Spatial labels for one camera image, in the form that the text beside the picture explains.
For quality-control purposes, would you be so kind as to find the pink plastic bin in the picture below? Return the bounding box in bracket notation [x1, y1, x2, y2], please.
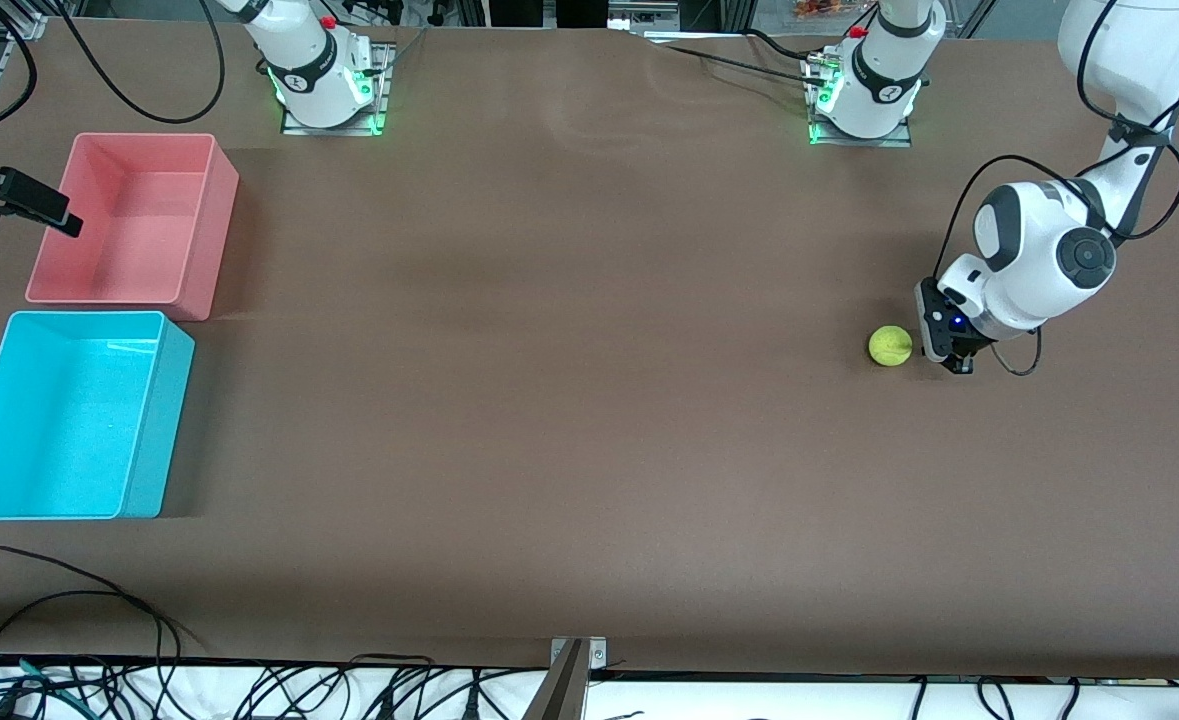
[26, 133, 241, 323]

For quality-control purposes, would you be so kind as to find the brown table cover sheet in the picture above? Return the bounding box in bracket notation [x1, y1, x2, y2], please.
[0, 18, 1179, 683]

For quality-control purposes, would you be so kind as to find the grey metal mount pole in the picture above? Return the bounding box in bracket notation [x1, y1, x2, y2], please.
[521, 640, 590, 720]

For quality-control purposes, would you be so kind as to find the small metal bracket plate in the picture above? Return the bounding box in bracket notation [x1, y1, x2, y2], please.
[550, 636, 609, 669]

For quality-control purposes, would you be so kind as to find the teal cable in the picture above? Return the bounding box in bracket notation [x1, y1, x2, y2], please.
[0, 652, 85, 706]

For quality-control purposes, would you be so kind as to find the black base cable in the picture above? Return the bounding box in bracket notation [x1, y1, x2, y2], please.
[664, 44, 818, 83]

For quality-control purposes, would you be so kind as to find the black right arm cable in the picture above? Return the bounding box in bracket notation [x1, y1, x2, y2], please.
[0, 0, 226, 161]

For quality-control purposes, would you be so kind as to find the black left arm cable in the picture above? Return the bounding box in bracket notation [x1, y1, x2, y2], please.
[934, 0, 1179, 377]

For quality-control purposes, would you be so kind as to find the yellow-green tennis ball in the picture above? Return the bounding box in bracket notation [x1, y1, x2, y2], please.
[868, 326, 914, 368]

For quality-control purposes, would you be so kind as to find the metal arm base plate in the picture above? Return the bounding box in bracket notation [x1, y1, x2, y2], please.
[281, 42, 393, 136]
[807, 55, 912, 148]

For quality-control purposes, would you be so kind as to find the blue plastic bin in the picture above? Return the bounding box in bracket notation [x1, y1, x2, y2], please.
[0, 310, 196, 522]

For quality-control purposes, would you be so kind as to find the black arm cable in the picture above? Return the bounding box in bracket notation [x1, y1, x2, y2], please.
[934, 0, 1179, 377]
[0, 0, 226, 161]

